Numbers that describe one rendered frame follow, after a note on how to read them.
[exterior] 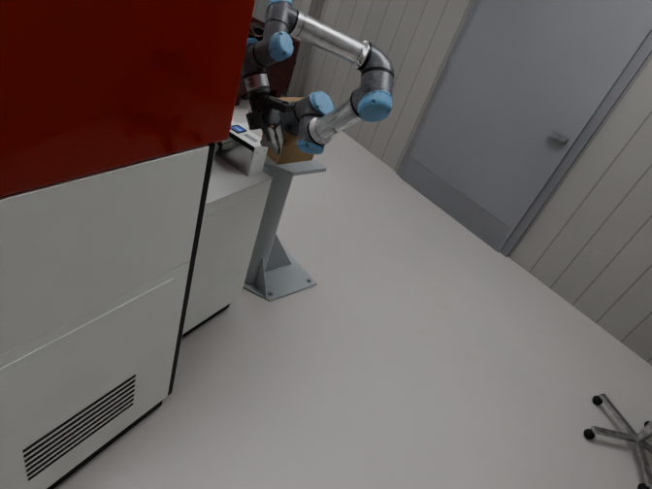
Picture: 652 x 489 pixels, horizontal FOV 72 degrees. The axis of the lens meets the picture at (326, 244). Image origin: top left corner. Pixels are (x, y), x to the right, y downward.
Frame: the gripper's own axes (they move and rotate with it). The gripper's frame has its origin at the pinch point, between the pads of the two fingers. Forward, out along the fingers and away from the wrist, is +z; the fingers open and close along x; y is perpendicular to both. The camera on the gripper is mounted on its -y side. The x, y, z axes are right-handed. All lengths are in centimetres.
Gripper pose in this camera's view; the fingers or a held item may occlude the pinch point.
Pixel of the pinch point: (278, 149)
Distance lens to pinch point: 152.8
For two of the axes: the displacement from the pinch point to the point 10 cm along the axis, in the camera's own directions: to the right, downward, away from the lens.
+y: -7.9, 0.5, 6.1
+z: 2.3, 9.5, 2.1
